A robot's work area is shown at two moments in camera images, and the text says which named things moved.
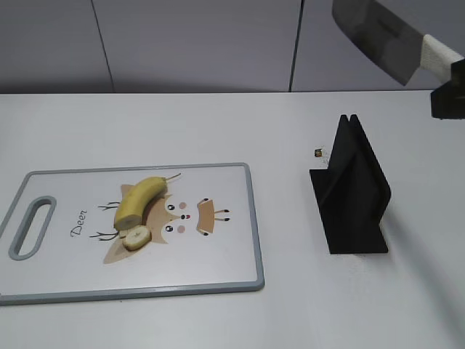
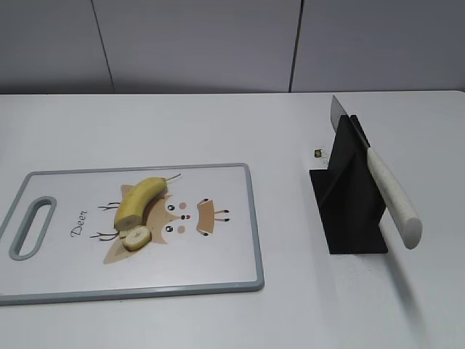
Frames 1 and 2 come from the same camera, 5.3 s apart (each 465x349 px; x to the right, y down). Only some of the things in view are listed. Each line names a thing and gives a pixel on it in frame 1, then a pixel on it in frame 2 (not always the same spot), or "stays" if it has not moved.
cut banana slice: x=137 y=238 stays
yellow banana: x=133 y=201 stays
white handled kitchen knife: x=392 y=43 -> x=395 y=204
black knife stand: x=353 y=194 stays
